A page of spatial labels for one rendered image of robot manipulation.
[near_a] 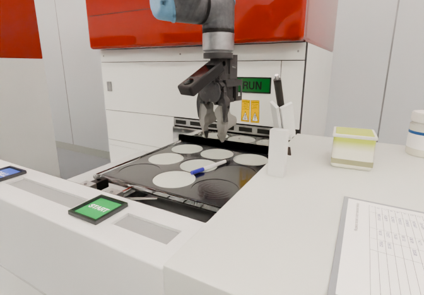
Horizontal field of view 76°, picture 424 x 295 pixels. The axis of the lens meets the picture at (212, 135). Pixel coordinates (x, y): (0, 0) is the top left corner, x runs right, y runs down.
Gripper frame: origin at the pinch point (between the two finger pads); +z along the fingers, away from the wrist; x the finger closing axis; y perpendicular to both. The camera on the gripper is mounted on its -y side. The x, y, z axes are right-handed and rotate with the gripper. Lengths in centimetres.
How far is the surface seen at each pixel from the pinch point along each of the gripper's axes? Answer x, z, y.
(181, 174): 2.2, 8.7, -8.3
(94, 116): 303, 44, 87
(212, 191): -9.8, 8.8, -9.3
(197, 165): 4.1, 8.6, -1.3
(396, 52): 3, -26, 177
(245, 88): 6.3, -10.2, 20.8
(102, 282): -18.4, 8.6, -36.7
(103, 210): -13.1, 2.3, -33.6
